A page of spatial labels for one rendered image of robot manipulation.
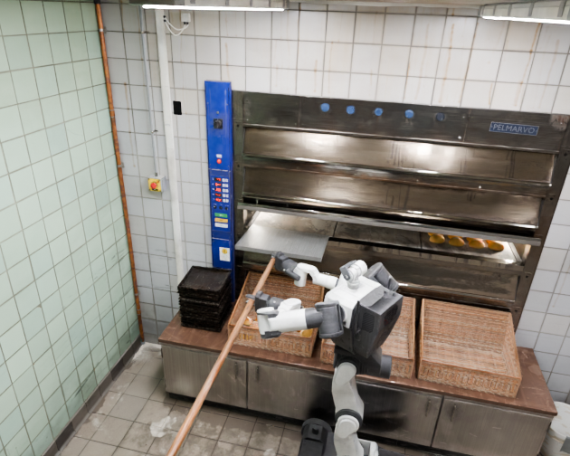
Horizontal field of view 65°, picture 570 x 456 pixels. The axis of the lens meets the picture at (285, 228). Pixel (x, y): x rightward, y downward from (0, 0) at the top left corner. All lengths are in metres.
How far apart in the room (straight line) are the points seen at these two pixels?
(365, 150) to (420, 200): 0.45
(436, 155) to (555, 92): 0.65
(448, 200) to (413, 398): 1.21
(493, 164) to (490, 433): 1.60
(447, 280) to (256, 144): 1.51
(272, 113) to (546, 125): 1.52
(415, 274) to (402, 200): 0.53
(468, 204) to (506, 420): 1.28
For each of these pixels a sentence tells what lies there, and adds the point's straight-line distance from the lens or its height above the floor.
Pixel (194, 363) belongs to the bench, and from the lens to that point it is 3.17.
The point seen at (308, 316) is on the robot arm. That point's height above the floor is 1.38.
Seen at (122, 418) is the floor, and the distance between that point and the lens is 3.52.
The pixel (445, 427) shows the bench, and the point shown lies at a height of 0.30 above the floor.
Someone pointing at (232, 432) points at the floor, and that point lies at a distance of 3.32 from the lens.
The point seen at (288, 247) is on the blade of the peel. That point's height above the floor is 1.18.
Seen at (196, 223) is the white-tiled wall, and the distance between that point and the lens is 3.23.
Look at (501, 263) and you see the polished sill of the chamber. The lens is 3.10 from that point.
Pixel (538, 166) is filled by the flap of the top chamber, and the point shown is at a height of 1.81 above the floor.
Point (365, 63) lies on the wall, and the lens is 2.67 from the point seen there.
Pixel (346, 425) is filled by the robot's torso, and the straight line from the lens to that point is 2.55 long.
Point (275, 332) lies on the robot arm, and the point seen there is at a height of 1.29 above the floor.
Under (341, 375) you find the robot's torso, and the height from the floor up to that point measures 0.95.
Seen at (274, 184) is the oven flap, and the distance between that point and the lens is 2.92.
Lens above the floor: 2.55
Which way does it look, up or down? 26 degrees down
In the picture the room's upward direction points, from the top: 2 degrees clockwise
